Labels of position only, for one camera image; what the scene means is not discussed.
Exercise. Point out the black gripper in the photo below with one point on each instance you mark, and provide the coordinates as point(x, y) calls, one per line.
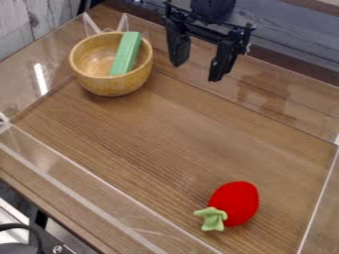
point(211, 21)

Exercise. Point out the red plush tomato green stem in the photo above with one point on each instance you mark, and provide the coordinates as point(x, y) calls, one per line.
point(231, 207)

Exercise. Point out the green rectangular block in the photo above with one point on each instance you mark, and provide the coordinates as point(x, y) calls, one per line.
point(126, 53)

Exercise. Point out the wooden bowl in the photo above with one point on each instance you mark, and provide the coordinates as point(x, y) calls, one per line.
point(92, 57)

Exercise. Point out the clear acrylic tray walls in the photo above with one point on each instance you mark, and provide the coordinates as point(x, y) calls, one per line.
point(119, 167)

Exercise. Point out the black metal table bracket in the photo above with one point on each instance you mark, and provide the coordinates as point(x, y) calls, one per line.
point(59, 241)

